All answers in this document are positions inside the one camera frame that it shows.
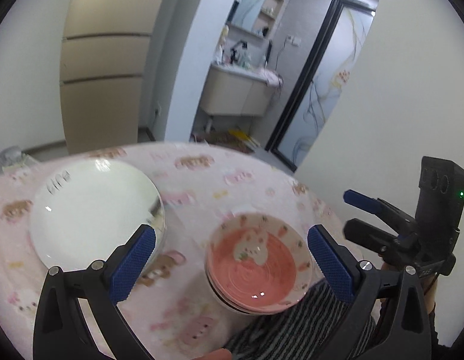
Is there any white plate with lettering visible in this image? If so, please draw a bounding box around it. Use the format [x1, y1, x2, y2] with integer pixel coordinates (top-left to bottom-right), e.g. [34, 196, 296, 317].
[29, 158, 166, 272]

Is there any pink strawberry bowl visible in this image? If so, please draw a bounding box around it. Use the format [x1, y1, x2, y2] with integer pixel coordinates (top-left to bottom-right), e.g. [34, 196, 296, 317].
[205, 213, 318, 287]
[205, 267, 312, 314]

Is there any person's right hand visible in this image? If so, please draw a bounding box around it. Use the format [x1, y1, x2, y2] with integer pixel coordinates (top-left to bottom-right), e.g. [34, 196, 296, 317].
[421, 275, 439, 314]

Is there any striped clothing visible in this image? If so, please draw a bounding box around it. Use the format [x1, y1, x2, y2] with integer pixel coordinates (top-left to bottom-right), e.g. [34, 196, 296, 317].
[224, 280, 349, 360]

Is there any pink cartoon tablecloth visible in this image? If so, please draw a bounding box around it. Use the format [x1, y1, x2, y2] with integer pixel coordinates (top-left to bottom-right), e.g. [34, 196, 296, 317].
[0, 143, 344, 359]

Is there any frosted glass sliding door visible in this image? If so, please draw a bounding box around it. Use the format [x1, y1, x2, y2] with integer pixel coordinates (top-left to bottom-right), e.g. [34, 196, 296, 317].
[266, 0, 376, 172]

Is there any beige bathroom vanity cabinet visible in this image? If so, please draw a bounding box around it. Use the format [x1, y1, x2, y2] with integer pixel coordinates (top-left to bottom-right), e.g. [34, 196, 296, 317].
[199, 63, 283, 117]

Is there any bathroom mirror cabinet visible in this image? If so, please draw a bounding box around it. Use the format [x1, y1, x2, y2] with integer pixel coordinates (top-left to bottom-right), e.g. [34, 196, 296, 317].
[227, 0, 284, 39]

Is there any beige three-door refrigerator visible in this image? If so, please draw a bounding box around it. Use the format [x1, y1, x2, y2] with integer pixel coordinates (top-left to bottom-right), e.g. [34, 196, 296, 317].
[60, 0, 162, 154]

